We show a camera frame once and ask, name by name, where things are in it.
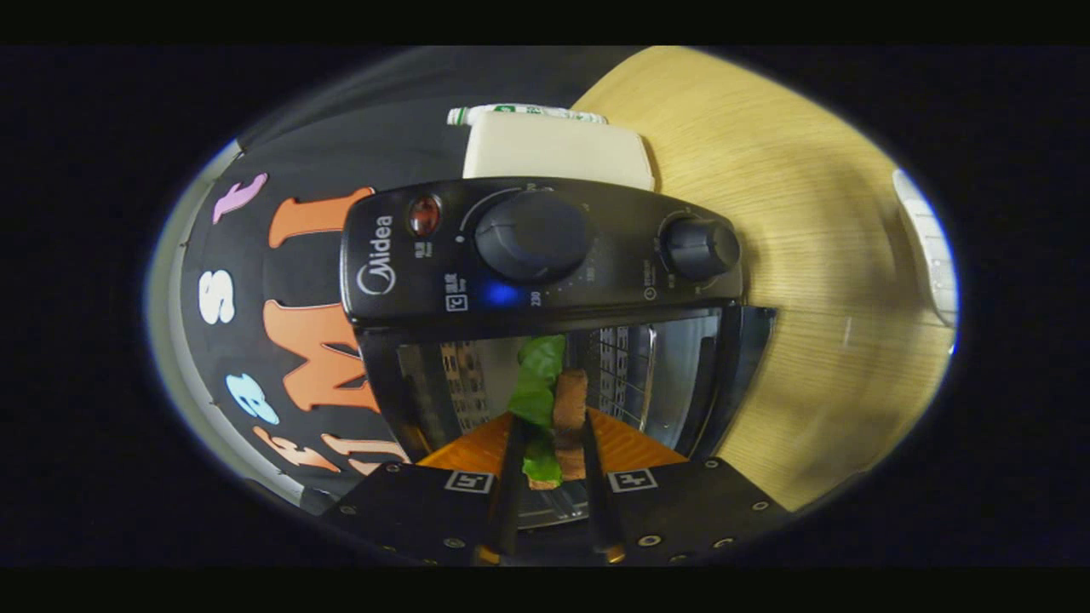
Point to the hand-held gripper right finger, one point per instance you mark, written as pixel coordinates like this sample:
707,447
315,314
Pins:
598,502

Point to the white pop-up toaster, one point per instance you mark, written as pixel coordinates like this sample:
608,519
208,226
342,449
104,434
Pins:
553,149

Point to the white bottle green label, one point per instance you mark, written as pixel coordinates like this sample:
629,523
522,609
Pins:
519,111

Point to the white bread lettuce sandwich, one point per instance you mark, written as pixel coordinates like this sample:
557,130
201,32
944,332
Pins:
535,383

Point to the black toaster oven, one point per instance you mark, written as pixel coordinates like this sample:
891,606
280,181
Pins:
596,247

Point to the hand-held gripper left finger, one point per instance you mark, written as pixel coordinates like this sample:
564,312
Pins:
509,507

